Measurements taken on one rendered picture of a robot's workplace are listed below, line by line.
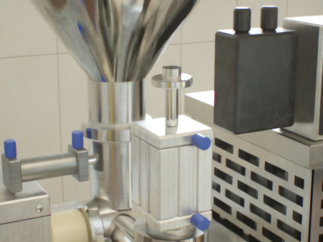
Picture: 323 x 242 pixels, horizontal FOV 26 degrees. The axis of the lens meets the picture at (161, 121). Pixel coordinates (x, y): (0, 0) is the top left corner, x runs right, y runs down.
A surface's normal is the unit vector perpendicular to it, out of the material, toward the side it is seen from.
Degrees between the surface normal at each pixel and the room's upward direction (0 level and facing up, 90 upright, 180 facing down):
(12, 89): 90
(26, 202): 90
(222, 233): 0
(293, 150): 90
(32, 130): 90
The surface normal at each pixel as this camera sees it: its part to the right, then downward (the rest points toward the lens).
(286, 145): -0.89, 0.12
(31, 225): 0.46, 0.23
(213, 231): 0.00, -0.97
